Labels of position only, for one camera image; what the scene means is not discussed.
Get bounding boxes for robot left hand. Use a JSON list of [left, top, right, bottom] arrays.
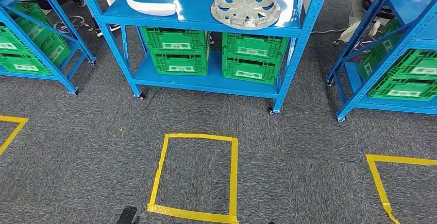
[[116, 206, 141, 224]]

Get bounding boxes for silver wheel hubcap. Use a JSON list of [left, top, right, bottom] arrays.
[[210, 0, 281, 30]]

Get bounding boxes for white plastic trim part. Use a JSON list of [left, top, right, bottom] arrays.
[[125, 0, 177, 17]]

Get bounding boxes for yellow floor tape square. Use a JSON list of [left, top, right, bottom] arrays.
[[365, 154, 437, 224], [0, 115, 29, 156], [147, 133, 239, 224]]

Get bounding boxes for green plastic crate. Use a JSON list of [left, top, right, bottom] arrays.
[[222, 32, 289, 63], [374, 18, 437, 80], [0, 2, 57, 55], [357, 46, 437, 102], [140, 26, 210, 53], [0, 33, 71, 76], [222, 57, 282, 85], [150, 50, 210, 76]]

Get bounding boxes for black stool chrome base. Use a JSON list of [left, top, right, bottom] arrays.
[[332, 0, 395, 51], [54, 15, 86, 34]]

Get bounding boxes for white floor cable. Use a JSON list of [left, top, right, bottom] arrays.
[[310, 27, 347, 34]]

